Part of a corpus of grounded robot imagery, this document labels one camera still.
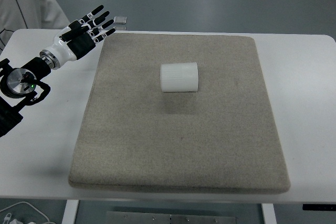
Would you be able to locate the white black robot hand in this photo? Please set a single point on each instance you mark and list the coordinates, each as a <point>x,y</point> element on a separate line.
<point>78,44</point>

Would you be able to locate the white ribbed cup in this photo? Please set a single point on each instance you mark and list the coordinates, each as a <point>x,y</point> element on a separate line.
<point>178,77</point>

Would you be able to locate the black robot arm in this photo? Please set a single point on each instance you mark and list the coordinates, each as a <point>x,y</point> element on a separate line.
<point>34,68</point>

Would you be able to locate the silver square floor plate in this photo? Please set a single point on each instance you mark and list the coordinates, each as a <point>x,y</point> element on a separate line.
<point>121,19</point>

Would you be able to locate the person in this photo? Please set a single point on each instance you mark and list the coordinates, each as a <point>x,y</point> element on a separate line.
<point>23,1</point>

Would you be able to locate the beige fabric mat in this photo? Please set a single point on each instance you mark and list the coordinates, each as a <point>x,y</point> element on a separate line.
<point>183,142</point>

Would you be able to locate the white table leg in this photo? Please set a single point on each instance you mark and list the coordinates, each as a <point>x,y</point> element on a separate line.
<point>70,212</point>
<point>268,214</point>

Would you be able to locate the white plug adapter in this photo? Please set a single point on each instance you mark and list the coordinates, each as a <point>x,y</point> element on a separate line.
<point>13,220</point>

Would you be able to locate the grey metal plate with screws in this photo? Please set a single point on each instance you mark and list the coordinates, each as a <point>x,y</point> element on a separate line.
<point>170,218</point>

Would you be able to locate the black table control box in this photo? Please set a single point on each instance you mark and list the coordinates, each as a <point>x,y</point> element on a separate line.
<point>319,207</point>

